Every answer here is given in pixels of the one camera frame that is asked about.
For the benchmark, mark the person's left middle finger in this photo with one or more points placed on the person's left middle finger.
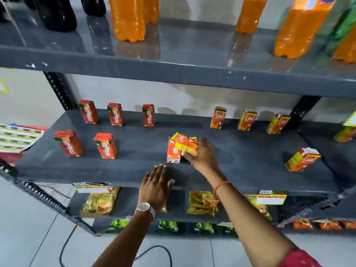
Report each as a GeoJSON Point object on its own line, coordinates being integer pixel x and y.
{"type": "Point", "coordinates": [157, 173]}

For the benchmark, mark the grey metal shelf rack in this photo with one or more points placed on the grey metal shelf rack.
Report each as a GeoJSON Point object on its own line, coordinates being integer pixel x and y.
{"type": "Point", "coordinates": [194, 63]}
{"type": "Point", "coordinates": [331, 161]}

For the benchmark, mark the red sleeve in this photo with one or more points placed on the red sleeve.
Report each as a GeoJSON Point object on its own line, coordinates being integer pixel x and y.
{"type": "Point", "coordinates": [299, 260]}

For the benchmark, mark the printed cardboard box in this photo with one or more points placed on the printed cardboard box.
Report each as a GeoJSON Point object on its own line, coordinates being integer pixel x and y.
{"type": "Point", "coordinates": [18, 137]}

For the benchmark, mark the person's left little finger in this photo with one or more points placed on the person's left little finger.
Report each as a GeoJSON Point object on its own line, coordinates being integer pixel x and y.
{"type": "Point", "coordinates": [142, 182]}

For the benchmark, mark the person's left thumb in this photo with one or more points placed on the person's left thumb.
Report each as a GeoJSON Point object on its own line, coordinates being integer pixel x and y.
{"type": "Point", "coordinates": [170, 184]}

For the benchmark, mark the person's left hand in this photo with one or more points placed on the person's left hand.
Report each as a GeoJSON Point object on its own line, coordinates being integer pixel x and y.
{"type": "Point", "coordinates": [154, 190]}

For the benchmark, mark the orange yellow juice carton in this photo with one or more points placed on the orange yellow juice carton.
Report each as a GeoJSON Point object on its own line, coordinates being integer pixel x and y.
{"type": "Point", "coordinates": [345, 134]}
{"type": "Point", "coordinates": [302, 160]}
{"type": "Point", "coordinates": [247, 121]}
{"type": "Point", "coordinates": [218, 118]}
{"type": "Point", "coordinates": [185, 144]}
{"type": "Point", "coordinates": [278, 124]}

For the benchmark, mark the dark cola bottle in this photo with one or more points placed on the dark cola bottle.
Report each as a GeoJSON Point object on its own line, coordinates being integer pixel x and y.
{"type": "Point", "coordinates": [57, 16]}
{"type": "Point", "coordinates": [94, 6]}

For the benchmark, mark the white yellow shelf label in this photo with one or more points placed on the white yellow shelf label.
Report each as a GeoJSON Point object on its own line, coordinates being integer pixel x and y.
{"type": "Point", "coordinates": [271, 198]}
{"type": "Point", "coordinates": [91, 188]}

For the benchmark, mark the person's right forearm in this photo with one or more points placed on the person's right forearm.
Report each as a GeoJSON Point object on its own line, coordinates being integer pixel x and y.
{"type": "Point", "coordinates": [250, 222]}

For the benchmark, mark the white wristwatch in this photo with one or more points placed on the white wristwatch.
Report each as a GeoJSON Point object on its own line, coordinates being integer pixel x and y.
{"type": "Point", "coordinates": [144, 207]}

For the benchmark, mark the orange snack packet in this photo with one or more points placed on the orange snack packet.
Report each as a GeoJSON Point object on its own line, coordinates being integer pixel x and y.
{"type": "Point", "coordinates": [350, 224]}
{"type": "Point", "coordinates": [330, 225]}
{"type": "Point", "coordinates": [303, 224]}

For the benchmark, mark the person's right hand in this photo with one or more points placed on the person's right hand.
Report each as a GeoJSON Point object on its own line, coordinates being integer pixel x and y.
{"type": "Point", "coordinates": [205, 159]}

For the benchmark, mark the green soda bottle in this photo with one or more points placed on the green soda bottle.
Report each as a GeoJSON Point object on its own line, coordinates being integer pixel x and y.
{"type": "Point", "coordinates": [342, 27]}

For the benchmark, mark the red juice carton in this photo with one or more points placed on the red juice carton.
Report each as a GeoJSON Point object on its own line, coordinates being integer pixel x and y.
{"type": "Point", "coordinates": [173, 155]}
{"type": "Point", "coordinates": [106, 146]}
{"type": "Point", "coordinates": [89, 112]}
{"type": "Point", "coordinates": [69, 144]}
{"type": "Point", "coordinates": [115, 114]}
{"type": "Point", "coordinates": [148, 115]}

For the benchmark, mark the yellow snack packet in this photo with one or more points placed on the yellow snack packet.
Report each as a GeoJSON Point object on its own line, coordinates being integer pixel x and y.
{"type": "Point", "coordinates": [98, 204]}
{"type": "Point", "coordinates": [262, 209]}
{"type": "Point", "coordinates": [201, 203]}

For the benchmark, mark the person's right thumb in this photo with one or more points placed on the person's right thumb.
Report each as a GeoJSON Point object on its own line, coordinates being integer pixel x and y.
{"type": "Point", "coordinates": [189, 159]}

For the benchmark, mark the orange soda bottle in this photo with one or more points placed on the orange soda bottle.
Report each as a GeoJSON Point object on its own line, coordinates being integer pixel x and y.
{"type": "Point", "coordinates": [301, 27]}
{"type": "Point", "coordinates": [346, 50]}
{"type": "Point", "coordinates": [249, 15]}
{"type": "Point", "coordinates": [128, 19]}
{"type": "Point", "coordinates": [151, 9]}

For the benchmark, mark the person's left forearm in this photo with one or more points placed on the person's left forearm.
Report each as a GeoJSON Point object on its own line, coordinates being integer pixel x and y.
{"type": "Point", "coordinates": [125, 244]}

